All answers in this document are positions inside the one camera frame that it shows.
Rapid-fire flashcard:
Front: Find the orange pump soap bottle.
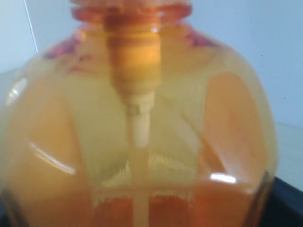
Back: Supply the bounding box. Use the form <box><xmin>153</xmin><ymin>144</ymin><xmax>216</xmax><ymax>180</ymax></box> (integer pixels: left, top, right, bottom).
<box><xmin>0</xmin><ymin>0</ymin><xmax>278</xmax><ymax>227</ymax></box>

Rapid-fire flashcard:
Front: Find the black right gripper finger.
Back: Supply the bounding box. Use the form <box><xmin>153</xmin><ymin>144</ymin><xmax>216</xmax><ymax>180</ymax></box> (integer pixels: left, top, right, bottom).
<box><xmin>259</xmin><ymin>177</ymin><xmax>303</xmax><ymax>227</ymax></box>

